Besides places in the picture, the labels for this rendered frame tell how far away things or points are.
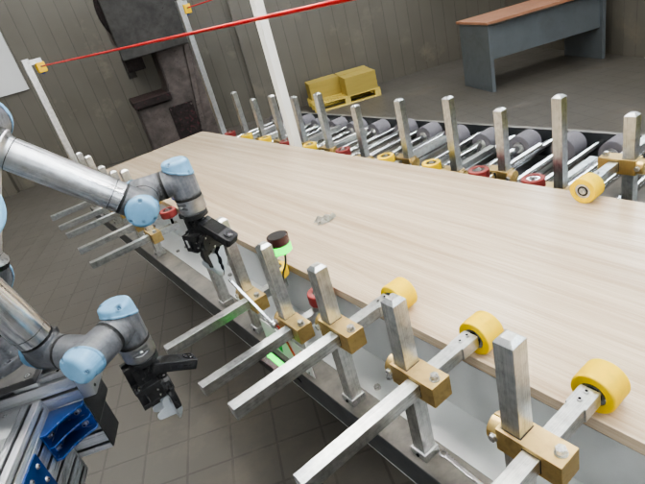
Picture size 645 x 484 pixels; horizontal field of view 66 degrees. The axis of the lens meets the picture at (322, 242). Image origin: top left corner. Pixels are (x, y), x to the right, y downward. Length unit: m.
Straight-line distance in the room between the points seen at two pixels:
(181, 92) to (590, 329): 6.63
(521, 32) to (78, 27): 5.96
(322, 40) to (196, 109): 2.37
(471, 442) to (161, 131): 6.51
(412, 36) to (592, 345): 7.95
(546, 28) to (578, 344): 6.09
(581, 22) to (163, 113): 5.46
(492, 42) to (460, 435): 5.73
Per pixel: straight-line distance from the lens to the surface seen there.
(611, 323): 1.23
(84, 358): 1.11
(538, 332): 1.20
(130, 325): 1.17
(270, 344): 1.39
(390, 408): 0.98
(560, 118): 1.88
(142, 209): 1.22
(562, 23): 7.17
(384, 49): 8.70
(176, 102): 7.33
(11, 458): 1.35
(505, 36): 6.76
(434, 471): 1.21
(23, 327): 1.17
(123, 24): 6.96
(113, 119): 8.46
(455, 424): 1.39
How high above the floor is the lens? 1.67
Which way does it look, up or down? 27 degrees down
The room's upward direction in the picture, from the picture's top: 15 degrees counter-clockwise
